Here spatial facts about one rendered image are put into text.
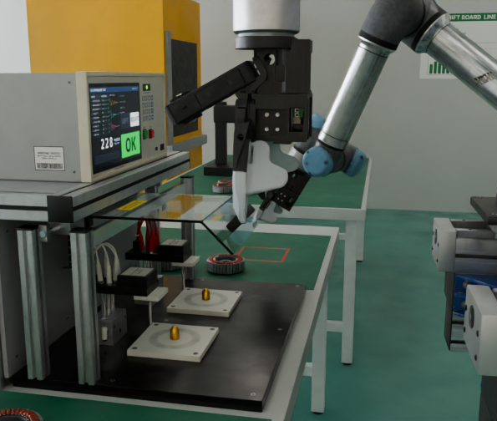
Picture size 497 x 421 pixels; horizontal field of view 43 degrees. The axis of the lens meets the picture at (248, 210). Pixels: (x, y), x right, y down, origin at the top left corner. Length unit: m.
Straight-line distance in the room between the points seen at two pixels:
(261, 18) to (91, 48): 4.46
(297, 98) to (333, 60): 5.82
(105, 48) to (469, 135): 3.53
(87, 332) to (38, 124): 0.40
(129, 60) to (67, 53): 0.51
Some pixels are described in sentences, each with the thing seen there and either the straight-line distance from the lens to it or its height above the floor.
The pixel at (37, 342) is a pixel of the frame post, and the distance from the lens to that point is 1.23.
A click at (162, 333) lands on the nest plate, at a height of 0.78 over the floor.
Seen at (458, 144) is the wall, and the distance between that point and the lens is 6.57.
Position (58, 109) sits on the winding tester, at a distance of 1.24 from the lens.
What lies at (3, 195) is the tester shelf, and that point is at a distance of 1.16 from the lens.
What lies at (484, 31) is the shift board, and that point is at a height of 1.73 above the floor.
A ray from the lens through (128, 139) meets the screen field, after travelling 1.39.
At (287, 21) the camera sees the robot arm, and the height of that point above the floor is 1.37.
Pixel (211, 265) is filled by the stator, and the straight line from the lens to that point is 1.85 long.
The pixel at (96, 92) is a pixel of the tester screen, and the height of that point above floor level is 1.28.
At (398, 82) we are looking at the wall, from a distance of 6.50.
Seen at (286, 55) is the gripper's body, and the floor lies 1.33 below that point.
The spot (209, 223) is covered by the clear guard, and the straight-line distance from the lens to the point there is 1.13.
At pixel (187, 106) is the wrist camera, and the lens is 0.74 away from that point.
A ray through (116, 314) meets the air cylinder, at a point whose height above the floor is 0.82.
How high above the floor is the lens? 1.31
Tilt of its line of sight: 12 degrees down
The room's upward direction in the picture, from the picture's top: straight up
